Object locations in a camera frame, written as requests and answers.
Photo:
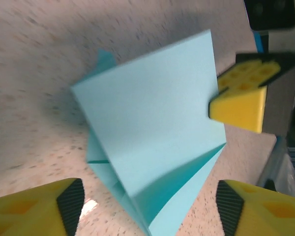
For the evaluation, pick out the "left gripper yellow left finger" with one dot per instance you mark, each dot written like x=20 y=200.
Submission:
x=27 y=214

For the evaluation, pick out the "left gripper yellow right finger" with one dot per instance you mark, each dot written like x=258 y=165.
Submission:
x=273 y=216

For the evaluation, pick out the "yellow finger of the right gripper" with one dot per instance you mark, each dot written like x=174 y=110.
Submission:
x=241 y=110

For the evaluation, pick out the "turquoise cloth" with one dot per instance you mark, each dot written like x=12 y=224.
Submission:
x=150 y=110

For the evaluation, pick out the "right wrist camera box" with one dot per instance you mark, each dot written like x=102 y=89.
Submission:
x=270 y=12

